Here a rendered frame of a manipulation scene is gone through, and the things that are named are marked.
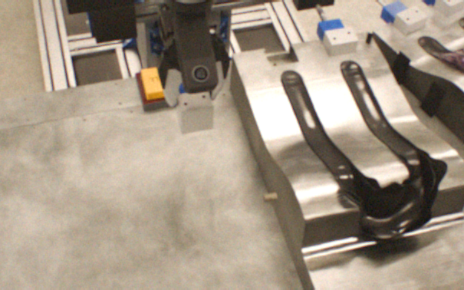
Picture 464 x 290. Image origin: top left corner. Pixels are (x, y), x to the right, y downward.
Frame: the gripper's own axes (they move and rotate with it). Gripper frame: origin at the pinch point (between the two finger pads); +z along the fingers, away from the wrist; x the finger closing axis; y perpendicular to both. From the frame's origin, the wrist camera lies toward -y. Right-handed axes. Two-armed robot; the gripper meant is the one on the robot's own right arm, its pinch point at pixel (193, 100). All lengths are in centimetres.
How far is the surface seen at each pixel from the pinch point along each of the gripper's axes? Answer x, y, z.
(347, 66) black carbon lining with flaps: -29.2, 7.1, 6.3
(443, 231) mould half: -32.1, -26.0, 8.8
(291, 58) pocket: -21.1, 13.0, 8.4
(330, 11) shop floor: -82, 114, 95
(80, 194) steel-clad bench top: 19.6, -2.6, 14.9
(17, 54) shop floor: 38, 117, 95
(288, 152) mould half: -13.0, -8.7, 5.6
